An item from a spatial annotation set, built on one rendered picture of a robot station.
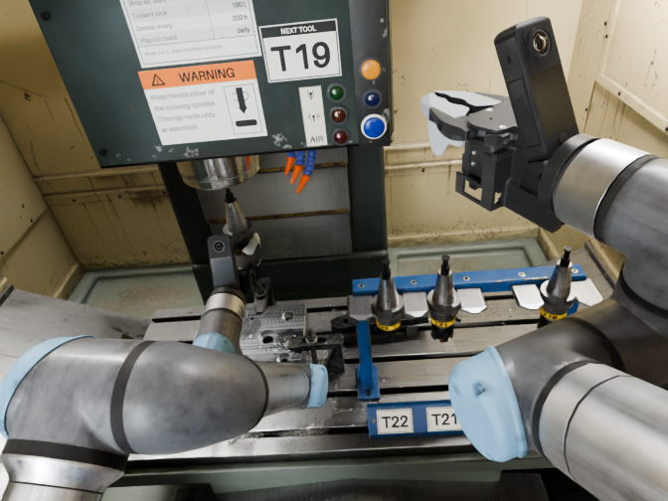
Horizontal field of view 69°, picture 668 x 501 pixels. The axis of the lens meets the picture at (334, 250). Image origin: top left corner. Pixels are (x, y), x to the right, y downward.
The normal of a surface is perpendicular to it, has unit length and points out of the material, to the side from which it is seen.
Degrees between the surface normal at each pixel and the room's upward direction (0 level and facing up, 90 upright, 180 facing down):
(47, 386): 23
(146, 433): 71
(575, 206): 87
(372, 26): 90
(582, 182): 62
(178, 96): 90
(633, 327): 19
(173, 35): 90
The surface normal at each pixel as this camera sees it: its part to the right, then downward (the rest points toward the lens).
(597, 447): -0.94, -0.16
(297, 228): 0.00, 0.61
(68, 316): 0.32, -0.75
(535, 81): 0.44, 0.04
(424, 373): -0.10, -0.79
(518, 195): -0.87, 0.36
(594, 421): -0.83, -0.46
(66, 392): -0.06, -0.41
